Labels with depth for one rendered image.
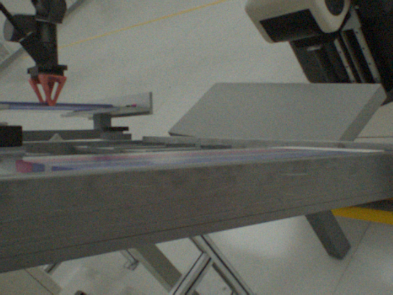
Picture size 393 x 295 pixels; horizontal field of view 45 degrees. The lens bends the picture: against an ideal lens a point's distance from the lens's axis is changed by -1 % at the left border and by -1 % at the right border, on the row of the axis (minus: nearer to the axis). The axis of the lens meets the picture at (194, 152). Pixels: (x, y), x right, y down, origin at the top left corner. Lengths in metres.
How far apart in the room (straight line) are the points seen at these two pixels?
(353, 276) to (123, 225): 1.25
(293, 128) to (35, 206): 0.87
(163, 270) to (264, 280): 0.35
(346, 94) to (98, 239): 0.88
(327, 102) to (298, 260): 0.69
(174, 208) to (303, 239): 1.36
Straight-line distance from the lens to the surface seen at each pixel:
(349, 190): 0.60
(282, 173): 0.49
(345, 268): 1.59
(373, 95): 1.12
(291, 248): 1.73
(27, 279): 1.97
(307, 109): 1.17
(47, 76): 1.21
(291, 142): 0.85
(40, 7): 1.26
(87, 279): 1.12
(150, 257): 1.56
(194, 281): 1.40
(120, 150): 0.92
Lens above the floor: 1.21
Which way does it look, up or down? 29 degrees down
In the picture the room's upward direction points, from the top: 35 degrees counter-clockwise
